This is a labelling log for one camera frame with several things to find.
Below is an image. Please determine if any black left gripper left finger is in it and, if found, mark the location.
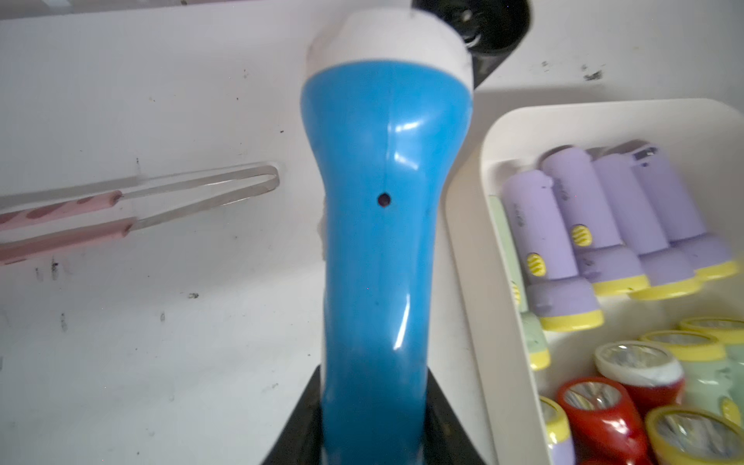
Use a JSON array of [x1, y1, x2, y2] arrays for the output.
[[263, 365, 323, 465]]

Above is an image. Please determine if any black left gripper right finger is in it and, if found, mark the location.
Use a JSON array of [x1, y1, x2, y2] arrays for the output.
[[424, 370, 486, 465]]

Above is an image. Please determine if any large purple flashlight yellow rim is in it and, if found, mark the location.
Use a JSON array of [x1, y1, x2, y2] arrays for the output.
[[539, 396, 577, 465]]

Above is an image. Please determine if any small pale green flashlight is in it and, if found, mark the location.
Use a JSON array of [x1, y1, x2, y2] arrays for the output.
[[487, 196, 551, 371]]

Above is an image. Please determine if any small purple flashlight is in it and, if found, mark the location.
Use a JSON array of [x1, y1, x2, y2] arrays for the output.
[[501, 170, 605, 332]]

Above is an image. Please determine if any small red flashlight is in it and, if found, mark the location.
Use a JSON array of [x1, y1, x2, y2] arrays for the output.
[[594, 340, 686, 417]]

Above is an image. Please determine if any medium green flashlight yellow rim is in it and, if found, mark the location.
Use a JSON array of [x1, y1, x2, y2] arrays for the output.
[[644, 406, 743, 465]]

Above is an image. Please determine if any short purple flashlight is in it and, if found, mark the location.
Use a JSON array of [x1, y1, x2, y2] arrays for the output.
[[541, 146, 649, 296]]

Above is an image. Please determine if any purple flashlight with yellow button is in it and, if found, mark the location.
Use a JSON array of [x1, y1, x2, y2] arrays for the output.
[[626, 143, 740, 281]]

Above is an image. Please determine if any large red flashlight white logo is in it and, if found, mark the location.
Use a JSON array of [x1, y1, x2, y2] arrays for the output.
[[580, 457, 627, 465]]

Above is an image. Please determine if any large pale green flashlight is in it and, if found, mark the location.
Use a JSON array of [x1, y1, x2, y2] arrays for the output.
[[639, 331, 742, 425]]

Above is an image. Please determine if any cream plastic storage tray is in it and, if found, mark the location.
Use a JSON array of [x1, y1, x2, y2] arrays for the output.
[[445, 99, 743, 464]]

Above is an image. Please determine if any glass spice grinder black cap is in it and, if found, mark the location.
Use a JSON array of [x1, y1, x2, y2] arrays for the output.
[[411, 0, 532, 88]]

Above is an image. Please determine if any pink wire utensil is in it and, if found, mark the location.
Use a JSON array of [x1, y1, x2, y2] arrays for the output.
[[1, 163, 281, 265]]

